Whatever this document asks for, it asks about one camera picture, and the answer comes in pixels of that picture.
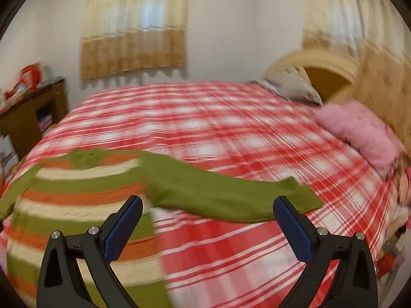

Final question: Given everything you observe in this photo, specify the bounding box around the green striped knit sweater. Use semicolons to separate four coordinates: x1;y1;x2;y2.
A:
1;149;323;307

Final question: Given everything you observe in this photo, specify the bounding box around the pink fluffy blanket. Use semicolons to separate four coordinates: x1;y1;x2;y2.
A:
315;101;405;178

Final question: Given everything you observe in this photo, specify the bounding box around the brown wooden desk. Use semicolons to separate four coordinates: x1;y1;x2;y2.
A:
1;77;68;159

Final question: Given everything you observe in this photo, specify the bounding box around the red white plaid bedspread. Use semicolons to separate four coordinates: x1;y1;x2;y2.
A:
1;82;398;307

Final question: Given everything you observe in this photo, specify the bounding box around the tan fuzzy blanket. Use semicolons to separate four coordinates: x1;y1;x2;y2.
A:
352;40;410;155

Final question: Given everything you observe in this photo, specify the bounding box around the red bag on desk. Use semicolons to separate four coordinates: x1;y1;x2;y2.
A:
4;63;41;99

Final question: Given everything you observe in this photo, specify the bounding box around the cream arched bed headboard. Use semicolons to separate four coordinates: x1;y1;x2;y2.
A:
263;49;359;104

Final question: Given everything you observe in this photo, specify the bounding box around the grey patterned pillow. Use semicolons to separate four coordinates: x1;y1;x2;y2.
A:
263;66;323;106

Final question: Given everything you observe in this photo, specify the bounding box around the beige patterned window curtain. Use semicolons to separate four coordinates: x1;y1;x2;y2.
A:
79;0;188;79

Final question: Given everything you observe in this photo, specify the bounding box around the beige curtain near headboard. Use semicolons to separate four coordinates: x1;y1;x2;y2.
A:
302;0;410;61

